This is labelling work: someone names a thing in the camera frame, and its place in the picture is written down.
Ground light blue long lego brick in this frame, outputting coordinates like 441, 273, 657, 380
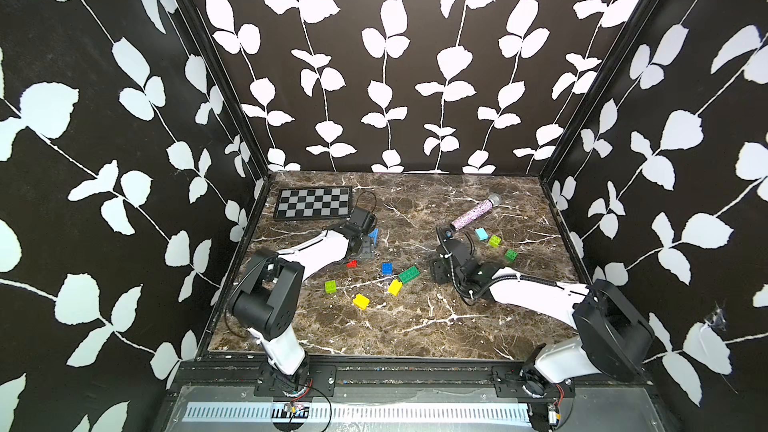
369, 228, 379, 246

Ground dark green long lego brick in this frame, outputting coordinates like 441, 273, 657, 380
398, 266, 421, 284

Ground yellow lego brick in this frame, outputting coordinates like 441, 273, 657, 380
353, 294, 370, 310
388, 279, 403, 296

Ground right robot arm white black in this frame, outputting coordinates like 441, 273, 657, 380
432, 232, 655, 396

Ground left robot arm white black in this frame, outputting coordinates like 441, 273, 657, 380
227, 224, 375, 377

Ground cyan lego brick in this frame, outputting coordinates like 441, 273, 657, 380
475, 228, 489, 241

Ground lime green lego brick right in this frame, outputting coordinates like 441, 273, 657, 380
488, 235, 501, 248

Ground lime green lego brick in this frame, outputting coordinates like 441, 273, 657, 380
324, 280, 337, 294
488, 235, 501, 248

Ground lime green lego brick left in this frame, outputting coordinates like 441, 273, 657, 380
324, 280, 337, 294

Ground yellow lego brick front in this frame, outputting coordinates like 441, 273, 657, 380
353, 294, 370, 310

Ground green square lego brick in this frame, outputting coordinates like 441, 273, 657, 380
505, 249, 518, 262

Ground black white checkerboard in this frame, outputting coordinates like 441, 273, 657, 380
273, 186, 353, 221

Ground purple glitter microphone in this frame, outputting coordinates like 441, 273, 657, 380
450, 193, 502, 231

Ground white perforated strip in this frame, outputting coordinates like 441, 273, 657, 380
181, 402, 530, 426

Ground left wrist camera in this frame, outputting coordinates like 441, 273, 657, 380
348, 207, 377, 235

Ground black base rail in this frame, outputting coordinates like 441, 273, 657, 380
171, 354, 619, 402

